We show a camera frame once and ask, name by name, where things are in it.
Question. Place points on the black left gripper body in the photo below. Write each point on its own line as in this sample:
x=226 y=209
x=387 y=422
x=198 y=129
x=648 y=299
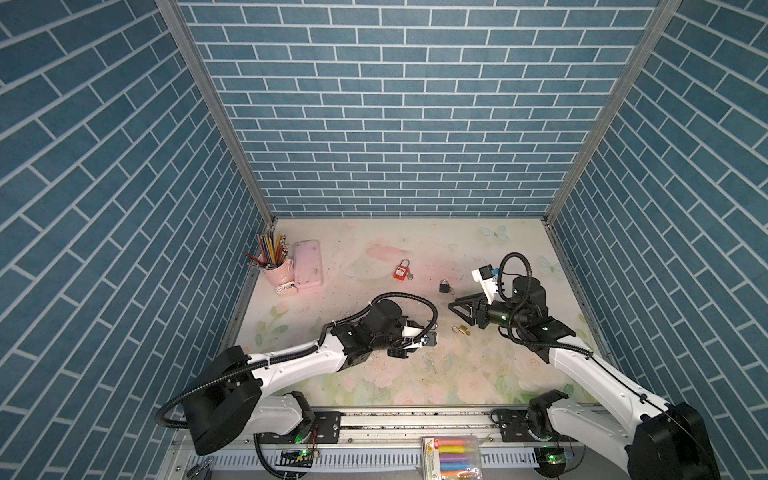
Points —
x=393 y=336

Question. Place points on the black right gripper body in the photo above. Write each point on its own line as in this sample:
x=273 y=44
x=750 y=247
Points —
x=499 y=314

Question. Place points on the red padlock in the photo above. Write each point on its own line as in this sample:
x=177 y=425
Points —
x=402 y=272

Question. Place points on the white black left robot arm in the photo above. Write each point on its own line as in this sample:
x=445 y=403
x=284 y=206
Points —
x=240 y=393

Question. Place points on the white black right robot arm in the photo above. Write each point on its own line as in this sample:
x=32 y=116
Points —
x=642 y=433

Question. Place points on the pink pencil case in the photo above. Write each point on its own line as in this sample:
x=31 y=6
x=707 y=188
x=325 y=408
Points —
x=308 y=267

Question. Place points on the pink pencil cup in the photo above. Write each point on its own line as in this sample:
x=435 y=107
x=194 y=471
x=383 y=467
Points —
x=281 y=278

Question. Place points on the coloured pencils bundle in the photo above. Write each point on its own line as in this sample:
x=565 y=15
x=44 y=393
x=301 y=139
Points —
x=273 y=251

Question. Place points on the marker pen box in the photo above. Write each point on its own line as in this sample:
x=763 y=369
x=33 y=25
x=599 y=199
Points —
x=451 y=457

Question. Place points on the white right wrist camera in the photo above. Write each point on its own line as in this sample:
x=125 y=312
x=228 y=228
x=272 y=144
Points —
x=486 y=277

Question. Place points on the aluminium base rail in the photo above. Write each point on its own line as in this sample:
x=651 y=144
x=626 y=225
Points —
x=361 y=440

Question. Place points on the aluminium corner post right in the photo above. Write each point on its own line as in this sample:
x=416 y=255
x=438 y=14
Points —
x=657 y=24

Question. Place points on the aluminium corner post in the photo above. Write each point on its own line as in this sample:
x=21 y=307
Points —
x=182 y=36
x=657 y=24

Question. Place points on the aluminium corner post left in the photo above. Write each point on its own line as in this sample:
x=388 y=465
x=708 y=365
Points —
x=182 y=36

